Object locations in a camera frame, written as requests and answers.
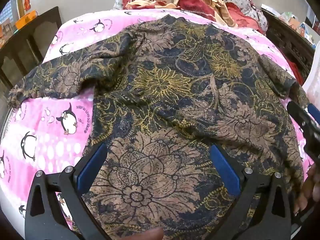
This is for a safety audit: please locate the person's right hand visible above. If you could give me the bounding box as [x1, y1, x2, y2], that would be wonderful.
[294, 164, 320, 214]

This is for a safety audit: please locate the red floral quilt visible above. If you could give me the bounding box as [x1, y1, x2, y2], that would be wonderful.
[122, 0, 265, 34]

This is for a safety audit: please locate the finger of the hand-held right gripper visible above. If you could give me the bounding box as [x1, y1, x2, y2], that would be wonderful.
[307, 103, 320, 117]
[287, 101, 320, 161]

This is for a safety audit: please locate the dark carved wooden headboard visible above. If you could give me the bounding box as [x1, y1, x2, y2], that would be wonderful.
[261, 8, 316, 85]

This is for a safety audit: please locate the white cloth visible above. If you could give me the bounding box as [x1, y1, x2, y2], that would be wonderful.
[301, 60, 320, 108]

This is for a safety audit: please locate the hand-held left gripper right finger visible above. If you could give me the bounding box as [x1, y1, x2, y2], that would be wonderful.
[209, 144, 292, 240]

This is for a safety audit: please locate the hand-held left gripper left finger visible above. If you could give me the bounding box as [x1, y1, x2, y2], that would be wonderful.
[24, 142, 112, 240]

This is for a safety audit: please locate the brown floral batik shirt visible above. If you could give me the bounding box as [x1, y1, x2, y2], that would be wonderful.
[7, 15, 309, 240]

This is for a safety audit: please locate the pink penguin blanket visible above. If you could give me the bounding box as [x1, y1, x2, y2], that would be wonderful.
[0, 9, 310, 233]

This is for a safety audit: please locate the window with blinds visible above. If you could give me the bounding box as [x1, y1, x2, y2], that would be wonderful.
[0, 0, 13, 30]

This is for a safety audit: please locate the orange box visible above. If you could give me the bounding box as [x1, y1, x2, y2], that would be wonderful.
[15, 10, 38, 30]

